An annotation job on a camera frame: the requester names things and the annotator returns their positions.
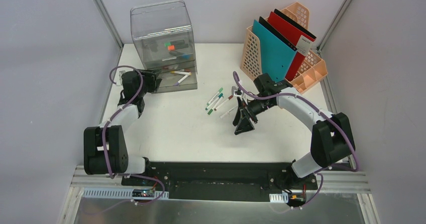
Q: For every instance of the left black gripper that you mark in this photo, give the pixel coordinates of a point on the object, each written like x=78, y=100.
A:
x=152, y=81

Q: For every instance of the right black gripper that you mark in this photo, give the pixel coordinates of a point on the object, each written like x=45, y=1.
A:
x=244, y=124

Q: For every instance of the dark red cap marker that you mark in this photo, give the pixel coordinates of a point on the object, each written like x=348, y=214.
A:
x=220, y=104

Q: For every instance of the purple cap marker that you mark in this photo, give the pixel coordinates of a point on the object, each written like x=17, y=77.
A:
x=181, y=80

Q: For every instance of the teal cap marker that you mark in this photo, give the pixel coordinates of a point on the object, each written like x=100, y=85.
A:
x=211, y=105

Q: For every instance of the yellow cap marker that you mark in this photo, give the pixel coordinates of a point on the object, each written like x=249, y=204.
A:
x=181, y=72

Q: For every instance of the green cap black highlighter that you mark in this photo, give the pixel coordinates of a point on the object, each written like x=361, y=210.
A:
x=176, y=42

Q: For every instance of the orange cap black highlighter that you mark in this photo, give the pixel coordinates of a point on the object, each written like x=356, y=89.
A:
x=177, y=47

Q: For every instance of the blue cap black highlighter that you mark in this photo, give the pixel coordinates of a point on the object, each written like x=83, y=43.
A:
x=180, y=54

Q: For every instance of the clear grey drawer organizer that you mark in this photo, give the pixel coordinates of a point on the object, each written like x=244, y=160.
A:
x=154, y=24

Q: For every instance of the teal folder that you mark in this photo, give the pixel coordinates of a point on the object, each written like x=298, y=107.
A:
x=277, y=53

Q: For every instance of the red folder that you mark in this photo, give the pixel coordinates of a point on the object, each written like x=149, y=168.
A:
x=296, y=34

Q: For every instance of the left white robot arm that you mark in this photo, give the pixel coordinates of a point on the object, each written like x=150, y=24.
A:
x=105, y=150

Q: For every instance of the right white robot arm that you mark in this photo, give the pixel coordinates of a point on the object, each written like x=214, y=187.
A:
x=331, y=134

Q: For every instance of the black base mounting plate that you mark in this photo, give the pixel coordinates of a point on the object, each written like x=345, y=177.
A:
x=228, y=181

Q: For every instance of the peach plastic file rack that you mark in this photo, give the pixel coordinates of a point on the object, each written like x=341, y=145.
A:
x=313, y=68

